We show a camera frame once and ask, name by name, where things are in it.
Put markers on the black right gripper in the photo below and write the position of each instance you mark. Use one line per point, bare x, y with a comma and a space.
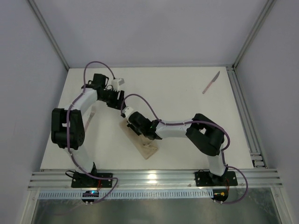
134, 120

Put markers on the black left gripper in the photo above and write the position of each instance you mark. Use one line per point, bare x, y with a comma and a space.
116, 99

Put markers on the beige cloth napkin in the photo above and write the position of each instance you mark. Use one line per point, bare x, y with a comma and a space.
144, 146

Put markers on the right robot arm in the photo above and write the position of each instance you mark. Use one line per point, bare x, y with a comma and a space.
203, 133

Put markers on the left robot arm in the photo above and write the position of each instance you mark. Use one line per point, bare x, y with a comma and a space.
67, 126

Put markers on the left black controller board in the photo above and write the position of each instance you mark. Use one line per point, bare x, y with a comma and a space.
90, 196

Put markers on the black controller board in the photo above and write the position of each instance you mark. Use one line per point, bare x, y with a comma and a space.
220, 195
90, 196

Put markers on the right black controller board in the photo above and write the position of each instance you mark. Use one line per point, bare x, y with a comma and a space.
220, 195

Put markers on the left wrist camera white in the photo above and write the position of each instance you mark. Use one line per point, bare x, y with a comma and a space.
117, 83

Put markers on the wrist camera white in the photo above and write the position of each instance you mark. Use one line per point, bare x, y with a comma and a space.
117, 83
127, 112

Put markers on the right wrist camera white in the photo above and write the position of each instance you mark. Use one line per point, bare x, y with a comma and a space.
127, 112

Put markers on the fork with pink handle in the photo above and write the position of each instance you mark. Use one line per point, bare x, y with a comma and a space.
91, 115

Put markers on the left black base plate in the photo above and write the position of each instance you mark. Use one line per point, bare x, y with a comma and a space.
80, 180

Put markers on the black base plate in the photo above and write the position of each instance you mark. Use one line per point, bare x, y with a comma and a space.
80, 180
207, 179

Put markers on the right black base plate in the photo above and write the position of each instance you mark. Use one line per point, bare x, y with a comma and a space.
207, 179

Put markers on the knife with pink handle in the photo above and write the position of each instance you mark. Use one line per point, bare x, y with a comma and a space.
211, 82

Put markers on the left aluminium frame post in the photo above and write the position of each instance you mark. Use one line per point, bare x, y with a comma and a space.
42, 22

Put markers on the aluminium frame post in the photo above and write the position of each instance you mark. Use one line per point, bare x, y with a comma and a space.
262, 16
42, 22

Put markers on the aluminium front rail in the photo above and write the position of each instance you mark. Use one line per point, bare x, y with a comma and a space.
153, 179

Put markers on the aluminium rail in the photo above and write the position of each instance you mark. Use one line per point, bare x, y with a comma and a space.
153, 179
253, 142

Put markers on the slotted cable duct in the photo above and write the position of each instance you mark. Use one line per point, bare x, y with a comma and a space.
130, 194

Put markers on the right side aluminium rail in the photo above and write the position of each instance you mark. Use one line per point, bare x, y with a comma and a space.
253, 142

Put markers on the right aluminium frame post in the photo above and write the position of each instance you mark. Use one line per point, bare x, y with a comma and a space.
262, 16

